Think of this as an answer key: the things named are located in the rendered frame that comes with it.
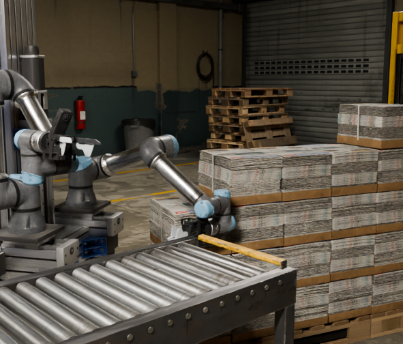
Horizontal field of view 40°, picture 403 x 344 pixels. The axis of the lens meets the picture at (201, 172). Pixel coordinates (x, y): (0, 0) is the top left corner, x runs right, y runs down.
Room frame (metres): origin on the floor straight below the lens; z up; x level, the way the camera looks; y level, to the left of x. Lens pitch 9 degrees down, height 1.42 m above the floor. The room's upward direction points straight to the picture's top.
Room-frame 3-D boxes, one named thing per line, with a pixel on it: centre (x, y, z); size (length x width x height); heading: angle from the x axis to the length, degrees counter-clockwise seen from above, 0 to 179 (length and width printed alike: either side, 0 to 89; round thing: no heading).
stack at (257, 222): (2.84, -0.34, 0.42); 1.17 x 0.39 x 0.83; 114
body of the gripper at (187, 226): (2.32, 0.02, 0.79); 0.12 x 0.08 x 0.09; 132
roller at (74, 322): (1.49, 0.41, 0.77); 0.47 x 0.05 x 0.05; 42
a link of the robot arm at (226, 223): (2.42, -0.10, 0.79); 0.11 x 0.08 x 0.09; 132
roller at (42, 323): (1.45, 0.46, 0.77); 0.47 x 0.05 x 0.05; 42
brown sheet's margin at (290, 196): (2.89, -0.46, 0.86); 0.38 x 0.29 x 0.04; 24
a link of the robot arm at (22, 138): (1.93, 0.60, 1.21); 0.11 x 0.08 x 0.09; 50
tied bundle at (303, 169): (2.90, -0.46, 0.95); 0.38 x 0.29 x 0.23; 24
